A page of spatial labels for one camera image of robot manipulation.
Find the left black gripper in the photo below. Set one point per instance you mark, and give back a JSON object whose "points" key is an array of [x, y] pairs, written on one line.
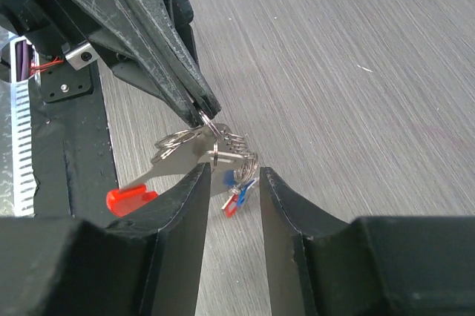
{"points": [[104, 23]]}

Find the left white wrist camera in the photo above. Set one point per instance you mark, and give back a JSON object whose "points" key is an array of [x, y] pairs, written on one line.
{"points": [[80, 56]]}

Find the blue key tag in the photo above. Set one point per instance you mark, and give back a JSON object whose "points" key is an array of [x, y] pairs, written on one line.
{"points": [[239, 189]]}

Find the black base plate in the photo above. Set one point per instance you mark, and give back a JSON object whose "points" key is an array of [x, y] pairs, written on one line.
{"points": [[72, 157]]}

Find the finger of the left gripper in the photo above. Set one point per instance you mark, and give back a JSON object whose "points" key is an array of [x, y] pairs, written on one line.
{"points": [[166, 56]]}

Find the silver key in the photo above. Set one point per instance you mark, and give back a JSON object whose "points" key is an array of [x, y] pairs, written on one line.
{"points": [[219, 158]]}

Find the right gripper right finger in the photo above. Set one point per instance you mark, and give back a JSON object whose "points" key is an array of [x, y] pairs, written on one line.
{"points": [[317, 264]]}

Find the slotted cable duct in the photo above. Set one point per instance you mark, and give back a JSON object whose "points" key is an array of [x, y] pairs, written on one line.
{"points": [[24, 182]]}

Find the grey keyring holder red handle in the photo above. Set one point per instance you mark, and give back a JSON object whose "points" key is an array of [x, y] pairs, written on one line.
{"points": [[177, 154]]}

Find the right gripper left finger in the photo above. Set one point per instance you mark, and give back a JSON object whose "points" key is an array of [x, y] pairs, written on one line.
{"points": [[145, 263]]}

